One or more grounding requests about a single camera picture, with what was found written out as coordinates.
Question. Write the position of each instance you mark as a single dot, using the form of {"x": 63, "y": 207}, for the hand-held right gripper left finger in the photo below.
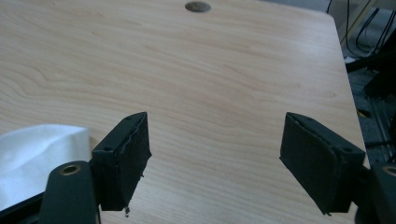
{"x": 120, "y": 174}

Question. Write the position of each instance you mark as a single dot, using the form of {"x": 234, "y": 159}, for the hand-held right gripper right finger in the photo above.
{"x": 314, "y": 168}

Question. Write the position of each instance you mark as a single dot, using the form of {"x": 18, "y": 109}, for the grey round table grommet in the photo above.
{"x": 198, "y": 6}

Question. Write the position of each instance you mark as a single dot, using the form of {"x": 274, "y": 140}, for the white sock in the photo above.
{"x": 34, "y": 155}

